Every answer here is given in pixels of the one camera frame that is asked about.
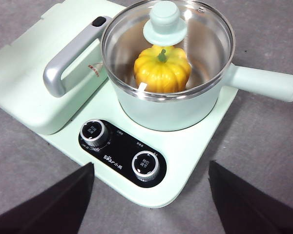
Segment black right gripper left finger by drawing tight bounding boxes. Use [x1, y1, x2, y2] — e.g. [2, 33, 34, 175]
[0, 162, 95, 234]

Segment yellow pumpkin with green stem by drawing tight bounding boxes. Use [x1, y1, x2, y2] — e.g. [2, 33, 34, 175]
[133, 45, 191, 94]

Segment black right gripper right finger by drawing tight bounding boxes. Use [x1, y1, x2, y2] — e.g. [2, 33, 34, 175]
[209, 160, 293, 234]

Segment mint green breakfast machine base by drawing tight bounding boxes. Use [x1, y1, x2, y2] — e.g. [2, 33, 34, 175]
[41, 85, 239, 207]

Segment silver control knob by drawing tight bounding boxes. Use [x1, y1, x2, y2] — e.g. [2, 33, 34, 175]
[80, 119, 110, 148]
[131, 151, 160, 182]

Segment mint green steamer pot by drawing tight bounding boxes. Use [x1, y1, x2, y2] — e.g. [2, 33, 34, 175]
[101, 0, 293, 131]

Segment glass lid with green knob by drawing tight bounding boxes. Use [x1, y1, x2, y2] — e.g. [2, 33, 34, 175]
[101, 0, 235, 103]

